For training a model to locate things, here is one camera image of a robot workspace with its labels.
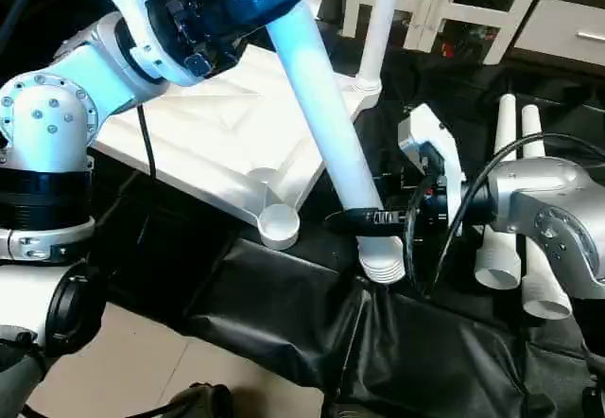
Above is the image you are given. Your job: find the white glass door cabinet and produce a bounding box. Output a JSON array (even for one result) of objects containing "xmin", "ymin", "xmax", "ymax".
[{"xmin": 338, "ymin": 0, "xmax": 556, "ymax": 65}]

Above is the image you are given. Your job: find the white plastic table top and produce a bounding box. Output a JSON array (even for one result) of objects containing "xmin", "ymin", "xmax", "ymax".
[{"xmin": 93, "ymin": 44, "xmax": 385, "ymax": 251}]

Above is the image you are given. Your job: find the grey left robot foot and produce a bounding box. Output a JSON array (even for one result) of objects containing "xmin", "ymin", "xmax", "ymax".
[{"xmin": 151, "ymin": 384, "xmax": 234, "ymax": 418}]

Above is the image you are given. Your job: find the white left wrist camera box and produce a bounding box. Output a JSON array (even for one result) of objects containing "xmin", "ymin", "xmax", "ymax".
[{"xmin": 88, "ymin": 0, "xmax": 205, "ymax": 87}]

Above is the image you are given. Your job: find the white plastic table leg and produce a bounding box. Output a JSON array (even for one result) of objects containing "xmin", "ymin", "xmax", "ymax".
[
  {"xmin": 519, "ymin": 103, "xmax": 575, "ymax": 323},
  {"xmin": 474, "ymin": 94, "xmax": 524, "ymax": 292},
  {"xmin": 354, "ymin": 0, "xmax": 409, "ymax": 95},
  {"xmin": 263, "ymin": 0, "xmax": 409, "ymax": 285}
]

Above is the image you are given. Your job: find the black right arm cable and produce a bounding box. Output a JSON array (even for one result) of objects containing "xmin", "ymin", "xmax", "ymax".
[{"xmin": 401, "ymin": 132, "xmax": 605, "ymax": 298}]

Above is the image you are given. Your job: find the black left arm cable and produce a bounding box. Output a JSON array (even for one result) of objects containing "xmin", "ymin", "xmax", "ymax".
[{"xmin": 0, "ymin": 0, "xmax": 160, "ymax": 181}]

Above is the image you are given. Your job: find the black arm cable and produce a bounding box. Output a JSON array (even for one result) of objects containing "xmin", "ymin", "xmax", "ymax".
[
  {"xmin": 401, "ymin": 132, "xmax": 605, "ymax": 298},
  {"xmin": 0, "ymin": 0, "xmax": 160, "ymax": 181}
]

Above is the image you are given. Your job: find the black mat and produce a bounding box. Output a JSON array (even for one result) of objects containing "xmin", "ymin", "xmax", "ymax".
[{"xmin": 85, "ymin": 2, "xmax": 605, "ymax": 418}]

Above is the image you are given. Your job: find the white drawer unit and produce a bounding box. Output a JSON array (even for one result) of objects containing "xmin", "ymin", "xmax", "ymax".
[{"xmin": 513, "ymin": 0, "xmax": 605, "ymax": 71}]

